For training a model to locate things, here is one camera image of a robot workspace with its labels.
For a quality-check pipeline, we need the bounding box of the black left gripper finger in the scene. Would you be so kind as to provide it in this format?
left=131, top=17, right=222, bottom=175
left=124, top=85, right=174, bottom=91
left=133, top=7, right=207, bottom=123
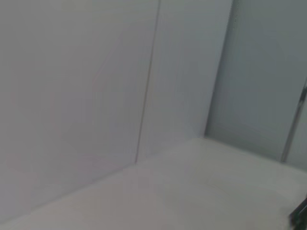
left=288, top=198, right=307, bottom=227

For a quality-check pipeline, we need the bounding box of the grey metal frame bar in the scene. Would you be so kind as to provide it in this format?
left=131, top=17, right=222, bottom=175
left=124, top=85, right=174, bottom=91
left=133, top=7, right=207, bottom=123
left=280, top=80, right=307, bottom=163

